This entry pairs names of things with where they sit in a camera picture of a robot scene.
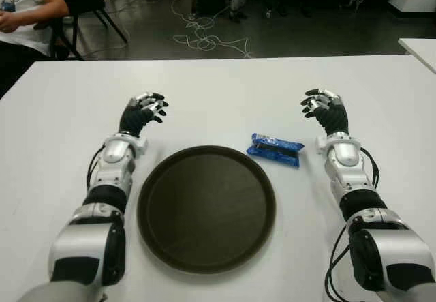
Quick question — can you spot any black right elbow cable bundle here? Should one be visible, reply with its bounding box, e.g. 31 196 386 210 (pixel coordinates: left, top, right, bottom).
325 225 354 302

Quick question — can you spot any blue Oreo cookie pack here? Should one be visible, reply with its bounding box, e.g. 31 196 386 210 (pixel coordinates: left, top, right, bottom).
245 132 305 170

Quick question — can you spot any tangled white floor cable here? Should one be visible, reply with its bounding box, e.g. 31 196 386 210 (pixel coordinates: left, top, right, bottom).
170 0 253 59

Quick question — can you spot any white side table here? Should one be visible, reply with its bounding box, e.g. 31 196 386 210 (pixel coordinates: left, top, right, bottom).
398 37 436 70

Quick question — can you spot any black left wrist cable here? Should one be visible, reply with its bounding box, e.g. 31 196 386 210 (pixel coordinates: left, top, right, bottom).
85 145 105 189

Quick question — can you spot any black right wrist cable bundle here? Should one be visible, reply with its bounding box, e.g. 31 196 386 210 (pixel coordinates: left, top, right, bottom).
359 147 381 190

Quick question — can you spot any seated person in white shirt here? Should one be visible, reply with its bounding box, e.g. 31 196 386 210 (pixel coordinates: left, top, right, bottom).
0 0 71 100

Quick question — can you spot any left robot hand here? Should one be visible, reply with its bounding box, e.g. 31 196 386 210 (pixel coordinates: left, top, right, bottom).
119 91 170 136

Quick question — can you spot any round dark brown tray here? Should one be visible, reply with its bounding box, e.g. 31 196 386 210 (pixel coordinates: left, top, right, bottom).
136 145 283 275

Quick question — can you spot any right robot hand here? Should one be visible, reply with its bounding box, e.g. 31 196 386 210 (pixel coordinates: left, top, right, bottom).
300 89 350 136

